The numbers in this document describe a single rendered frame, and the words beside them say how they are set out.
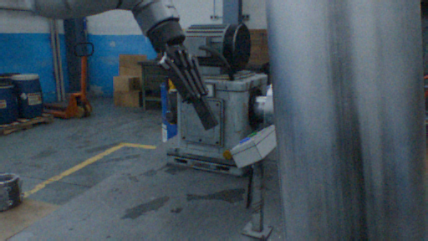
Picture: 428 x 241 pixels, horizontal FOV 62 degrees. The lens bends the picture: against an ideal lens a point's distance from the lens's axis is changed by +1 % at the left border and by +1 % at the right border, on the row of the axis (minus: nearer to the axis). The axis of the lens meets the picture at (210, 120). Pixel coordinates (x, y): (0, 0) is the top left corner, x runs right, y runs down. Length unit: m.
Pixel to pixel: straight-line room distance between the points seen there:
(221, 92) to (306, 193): 1.07
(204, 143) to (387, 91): 1.15
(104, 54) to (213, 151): 6.68
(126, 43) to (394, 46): 7.40
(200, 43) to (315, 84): 1.13
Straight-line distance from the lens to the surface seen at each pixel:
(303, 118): 0.23
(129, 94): 6.80
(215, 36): 1.36
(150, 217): 1.09
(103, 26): 7.88
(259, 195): 0.95
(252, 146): 0.83
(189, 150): 1.40
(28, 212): 2.77
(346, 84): 0.22
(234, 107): 1.28
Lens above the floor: 1.32
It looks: 14 degrees down
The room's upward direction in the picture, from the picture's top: straight up
